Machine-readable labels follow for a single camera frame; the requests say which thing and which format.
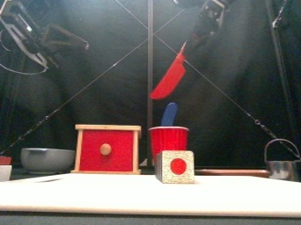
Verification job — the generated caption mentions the grey bowl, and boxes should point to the grey bowl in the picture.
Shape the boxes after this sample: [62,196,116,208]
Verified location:
[19,147,77,176]

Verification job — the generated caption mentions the red toy knife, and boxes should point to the red toy knife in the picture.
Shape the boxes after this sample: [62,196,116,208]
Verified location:
[150,41,189,101]

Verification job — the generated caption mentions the diagonal bracing wire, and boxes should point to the diagonal bracing wire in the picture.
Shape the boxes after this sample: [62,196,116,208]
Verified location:
[0,8,187,156]
[114,0,301,161]

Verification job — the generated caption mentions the wooden box with red front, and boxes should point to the wooden box with red front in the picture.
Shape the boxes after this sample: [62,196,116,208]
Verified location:
[72,124,142,176]

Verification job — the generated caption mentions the small metal pail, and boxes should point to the small metal pail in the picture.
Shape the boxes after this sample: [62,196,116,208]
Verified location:
[264,138,301,183]

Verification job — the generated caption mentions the white cutting board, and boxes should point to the white cutting board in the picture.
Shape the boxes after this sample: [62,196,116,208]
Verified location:
[0,172,301,219]

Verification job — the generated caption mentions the red plastic cup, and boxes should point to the red plastic cup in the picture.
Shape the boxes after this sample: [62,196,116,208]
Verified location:
[149,126,191,166]

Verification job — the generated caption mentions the white container with red lid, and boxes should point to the white container with red lid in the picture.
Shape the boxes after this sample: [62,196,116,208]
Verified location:
[0,156,14,183]

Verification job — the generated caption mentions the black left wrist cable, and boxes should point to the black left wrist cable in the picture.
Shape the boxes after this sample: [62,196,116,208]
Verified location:
[0,29,50,76]

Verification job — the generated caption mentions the slanted black frame pole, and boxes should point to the slanted black frame pole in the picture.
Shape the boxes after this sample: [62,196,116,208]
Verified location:
[266,0,300,142]

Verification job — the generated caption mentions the toy sushi cube red centre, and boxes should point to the toy sushi cube red centre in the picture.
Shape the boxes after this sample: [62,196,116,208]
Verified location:
[155,149,197,185]

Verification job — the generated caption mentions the vertical metal frame pole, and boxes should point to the vertical metal frame pole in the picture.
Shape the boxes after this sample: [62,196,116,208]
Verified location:
[146,0,156,169]

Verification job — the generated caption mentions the blue plastic utensil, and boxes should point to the blue plastic utensil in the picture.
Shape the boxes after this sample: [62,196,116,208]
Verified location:
[161,102,180,127]

